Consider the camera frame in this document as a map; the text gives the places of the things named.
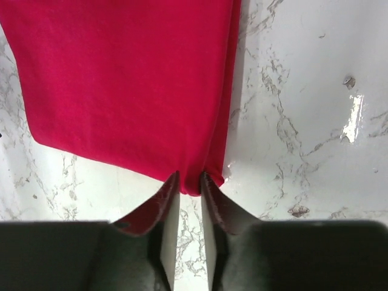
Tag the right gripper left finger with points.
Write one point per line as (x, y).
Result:
(147, 252)

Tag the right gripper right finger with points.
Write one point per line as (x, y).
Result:
(222, 219)

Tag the crimson red t shirt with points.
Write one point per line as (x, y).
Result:
(144, 85)

